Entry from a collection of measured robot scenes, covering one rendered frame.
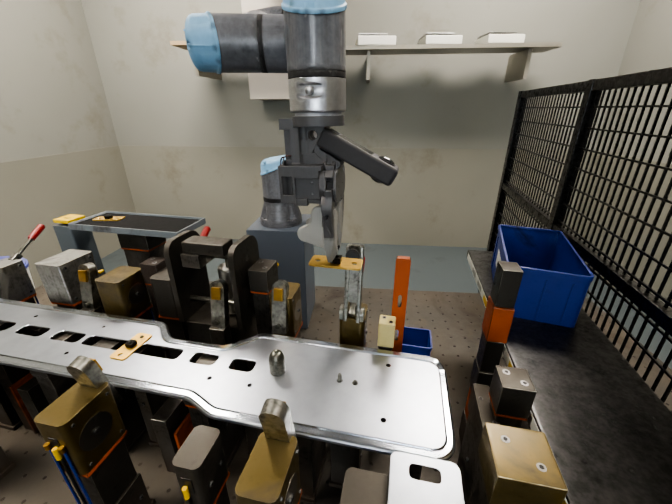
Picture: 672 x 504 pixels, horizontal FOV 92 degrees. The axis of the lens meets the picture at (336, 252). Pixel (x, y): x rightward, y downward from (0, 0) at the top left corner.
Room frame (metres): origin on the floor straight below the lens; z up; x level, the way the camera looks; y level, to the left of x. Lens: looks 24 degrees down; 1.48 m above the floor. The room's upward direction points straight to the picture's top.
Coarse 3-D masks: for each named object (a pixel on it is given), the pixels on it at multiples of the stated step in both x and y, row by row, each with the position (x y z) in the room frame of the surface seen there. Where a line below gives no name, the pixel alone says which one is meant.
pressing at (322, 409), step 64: (0, 320) 0.67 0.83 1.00; (64, 320) 0.66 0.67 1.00; (128, 320) 0.66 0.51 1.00; (128, 384) 0.46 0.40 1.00; (192, 384) 0.46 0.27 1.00; (256, 384) 0.46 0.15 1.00; (320, 384) 0.46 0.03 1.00; (384, 384) 0.46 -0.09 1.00; (384, 448) 0.34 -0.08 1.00; (448, 448) 0.34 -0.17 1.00
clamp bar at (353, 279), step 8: (352, 248) 0.63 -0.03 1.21; (360, 248) 0.62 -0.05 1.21; (352, 256) 0.59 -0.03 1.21; (360, 256) 0.61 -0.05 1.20; (352, 264) 0.62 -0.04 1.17; (352, 272) 0.62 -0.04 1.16; (360, 272) 0.61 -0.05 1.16; (352, 280) 0.62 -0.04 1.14; (360, 280) 0.61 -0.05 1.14; (352, 288) 0.62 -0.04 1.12; (360, 288) 0.60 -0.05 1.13; (344, 296) 0.61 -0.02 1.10; (352, 296) 0.61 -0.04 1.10; (360, 296) 0.60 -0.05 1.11; (344, 304) 0.60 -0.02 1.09; (360, 304) 0.60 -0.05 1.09; (344, 312) 0.60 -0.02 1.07; (344, 320) 0.60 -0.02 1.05
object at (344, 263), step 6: (312, 258) 0.48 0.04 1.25; (318, 258) 0.48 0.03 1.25; (324, 258) 0.48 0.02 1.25; (336, 258) 0.46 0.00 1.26; (342, 258) 0.48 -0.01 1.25; (348, 258) 0.48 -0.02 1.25; (354, 258) 0.48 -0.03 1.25; (312, 264) 0.46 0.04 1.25; (318, 264) 0.46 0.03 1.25; (324, 264) 0.46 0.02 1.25; (330, 264) 0.46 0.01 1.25; (336, 264) 0.46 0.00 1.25; (342, 264) 0.46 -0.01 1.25; (348, 264) 0.46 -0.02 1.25; (360, 264) 0.46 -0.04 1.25; (354, 270) 0.45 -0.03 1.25
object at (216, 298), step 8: (216, 280) 0.68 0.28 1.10; (224, 280) 0.69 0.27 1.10; (216, 288) 0.66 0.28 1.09; (224, 288) 0.67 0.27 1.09; (216, 296) 0.66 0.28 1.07; (224, 296) 0.67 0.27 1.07; (216, 304) 0.66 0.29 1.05; (224, 304) 0.66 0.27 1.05; (216, 312) 0.66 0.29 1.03; (224, 312) 0.66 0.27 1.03; (216, 320) 0.65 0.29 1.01; (224, 320) 0.65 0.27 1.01
